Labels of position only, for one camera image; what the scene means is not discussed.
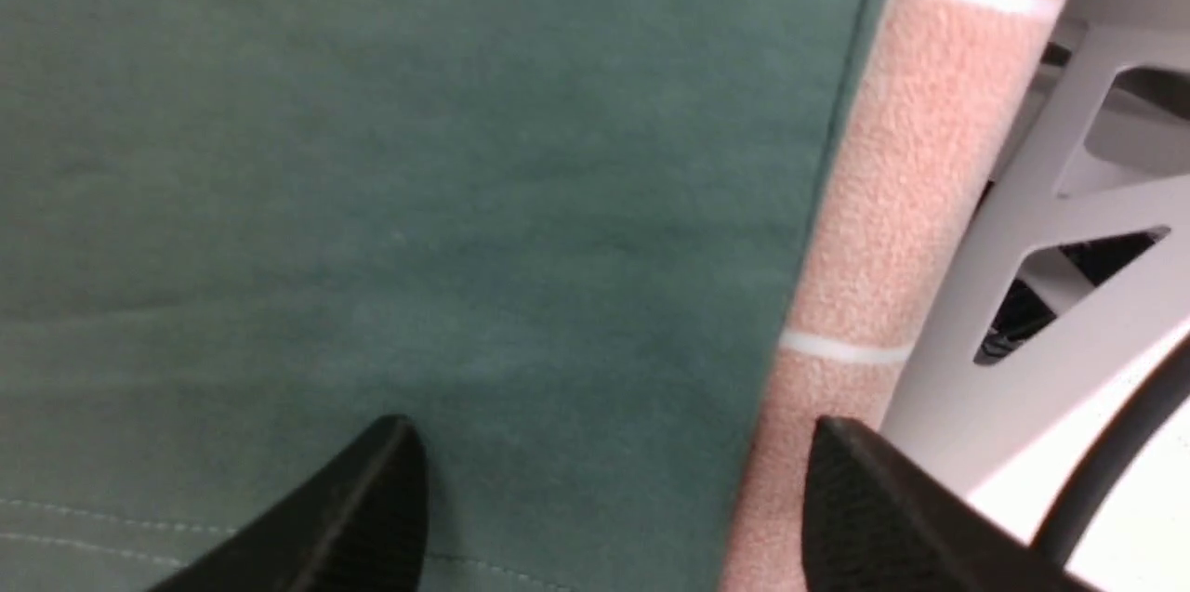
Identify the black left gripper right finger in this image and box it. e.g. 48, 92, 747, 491
800, 415, 1086, 591

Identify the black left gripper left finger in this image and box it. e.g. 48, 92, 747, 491
157, 415, 430, 591

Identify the pink checkered table cloth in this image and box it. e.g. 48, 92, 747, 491
720, 0, 1065, 591

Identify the white table frame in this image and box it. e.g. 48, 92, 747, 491
881, 0, 1189, 541

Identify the green long-sleeve top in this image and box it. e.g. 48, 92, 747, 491
1, 0, 884, 591

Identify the black camera cable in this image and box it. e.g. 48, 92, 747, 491
1027, 360, 1190, 565

